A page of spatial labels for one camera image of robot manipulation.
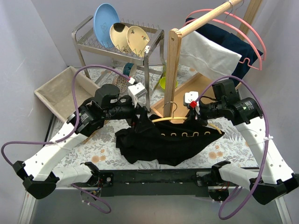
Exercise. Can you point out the floral table mat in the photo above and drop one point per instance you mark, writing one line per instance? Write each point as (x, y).
(101, 150)

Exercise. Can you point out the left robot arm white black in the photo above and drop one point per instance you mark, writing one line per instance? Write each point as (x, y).
(39, 173)

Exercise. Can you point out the blue plate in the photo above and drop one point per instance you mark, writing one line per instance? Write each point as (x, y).
(104, 17)

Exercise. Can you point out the wooden clothes rack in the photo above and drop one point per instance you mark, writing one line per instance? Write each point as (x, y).
(176, 35)

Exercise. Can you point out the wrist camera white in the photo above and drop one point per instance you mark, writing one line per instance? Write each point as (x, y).
(189, 100)
(136, 91)

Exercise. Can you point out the teal cup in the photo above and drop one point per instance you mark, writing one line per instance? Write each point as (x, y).
(129, 69)

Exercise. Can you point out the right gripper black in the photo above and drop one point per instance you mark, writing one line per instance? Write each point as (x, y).
(193, 114)

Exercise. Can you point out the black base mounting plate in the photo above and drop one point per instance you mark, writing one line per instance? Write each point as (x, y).
(156, 182)

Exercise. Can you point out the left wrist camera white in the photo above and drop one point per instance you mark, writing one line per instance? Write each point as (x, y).
(136, 91)

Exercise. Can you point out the lime green bowl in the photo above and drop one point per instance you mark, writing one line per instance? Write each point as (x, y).
(162, 83)

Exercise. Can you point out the steel dish rack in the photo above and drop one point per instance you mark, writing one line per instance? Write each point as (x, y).
(89, 43)

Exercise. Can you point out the pink wavy hanger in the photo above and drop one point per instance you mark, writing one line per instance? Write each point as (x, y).
(243, 22)
(229, 41)

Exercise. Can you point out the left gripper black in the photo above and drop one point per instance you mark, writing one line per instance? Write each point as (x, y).
(141, 112)

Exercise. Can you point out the patterned red bowl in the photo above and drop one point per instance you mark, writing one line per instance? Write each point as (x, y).
(120, 81)

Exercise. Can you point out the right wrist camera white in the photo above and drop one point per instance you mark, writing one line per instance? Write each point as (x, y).
(189, 100)

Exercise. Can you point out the cream plate dark spot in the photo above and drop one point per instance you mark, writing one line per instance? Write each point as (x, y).
(118, 36)

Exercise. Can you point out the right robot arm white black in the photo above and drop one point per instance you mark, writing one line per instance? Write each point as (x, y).
(277, 178)

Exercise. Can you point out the white cloth garment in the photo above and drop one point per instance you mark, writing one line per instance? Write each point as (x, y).
(207, 57)

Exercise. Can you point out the cream floral plate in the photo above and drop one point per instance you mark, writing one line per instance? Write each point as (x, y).
(137, 40)

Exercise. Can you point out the yellow wavy hanger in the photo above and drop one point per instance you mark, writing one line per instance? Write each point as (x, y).
(180, 118)

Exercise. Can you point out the black cloth garment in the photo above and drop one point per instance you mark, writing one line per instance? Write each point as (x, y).
(166, 142)

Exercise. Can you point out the dark blue denim skirt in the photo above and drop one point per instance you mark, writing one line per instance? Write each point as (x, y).
(214, 52)

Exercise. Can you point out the wicker laundry basket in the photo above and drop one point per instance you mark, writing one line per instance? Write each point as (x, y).
(56, 94)

